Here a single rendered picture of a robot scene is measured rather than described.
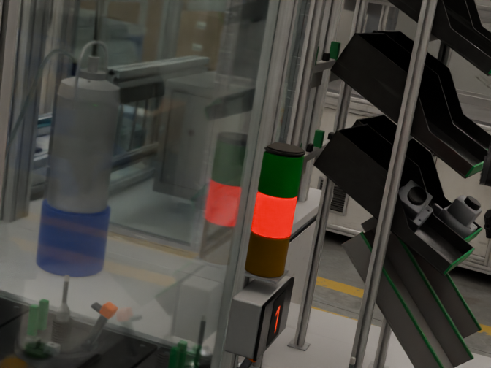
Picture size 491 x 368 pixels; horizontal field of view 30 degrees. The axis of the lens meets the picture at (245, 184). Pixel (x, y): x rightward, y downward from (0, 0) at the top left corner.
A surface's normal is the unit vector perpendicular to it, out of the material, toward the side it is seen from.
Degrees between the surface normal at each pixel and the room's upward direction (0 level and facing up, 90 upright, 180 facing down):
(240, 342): 90
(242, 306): 90
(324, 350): 0
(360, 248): 90
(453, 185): 90
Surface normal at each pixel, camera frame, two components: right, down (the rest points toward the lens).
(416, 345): -0.49, 0.15
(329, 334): 0.15, -0.96
